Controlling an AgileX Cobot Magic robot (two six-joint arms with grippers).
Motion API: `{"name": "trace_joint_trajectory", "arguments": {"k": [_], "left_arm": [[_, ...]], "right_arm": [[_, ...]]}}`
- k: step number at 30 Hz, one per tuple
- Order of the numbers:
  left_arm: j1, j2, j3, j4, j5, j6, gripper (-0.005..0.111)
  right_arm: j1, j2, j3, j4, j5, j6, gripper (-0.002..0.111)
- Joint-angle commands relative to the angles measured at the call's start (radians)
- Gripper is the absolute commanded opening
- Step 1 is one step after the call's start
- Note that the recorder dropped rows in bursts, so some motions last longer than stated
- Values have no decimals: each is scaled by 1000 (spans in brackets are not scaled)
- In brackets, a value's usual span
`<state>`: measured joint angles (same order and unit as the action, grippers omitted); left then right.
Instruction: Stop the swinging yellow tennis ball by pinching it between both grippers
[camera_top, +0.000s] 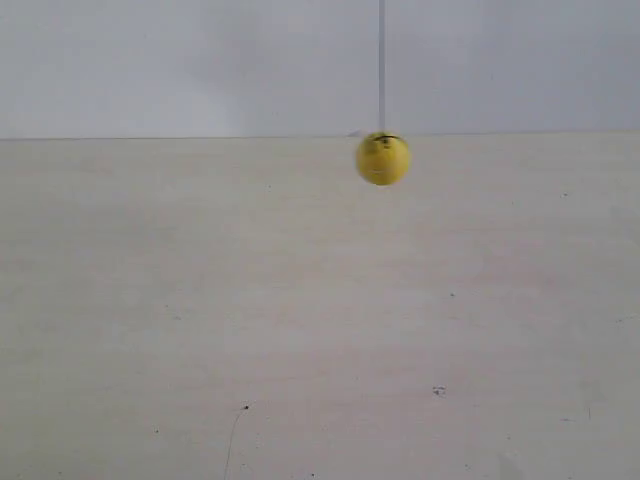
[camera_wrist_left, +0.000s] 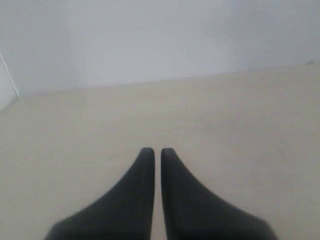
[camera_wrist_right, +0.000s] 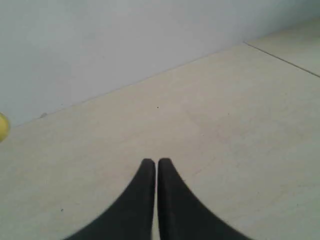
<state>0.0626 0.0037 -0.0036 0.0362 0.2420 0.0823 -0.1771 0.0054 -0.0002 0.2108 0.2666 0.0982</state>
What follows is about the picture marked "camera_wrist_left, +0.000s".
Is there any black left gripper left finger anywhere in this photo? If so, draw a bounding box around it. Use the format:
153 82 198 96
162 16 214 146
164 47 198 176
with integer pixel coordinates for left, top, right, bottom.
45 147 155 240

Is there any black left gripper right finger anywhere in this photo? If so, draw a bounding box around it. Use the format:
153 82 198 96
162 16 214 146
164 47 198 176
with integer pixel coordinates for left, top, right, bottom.
161 148 278 240

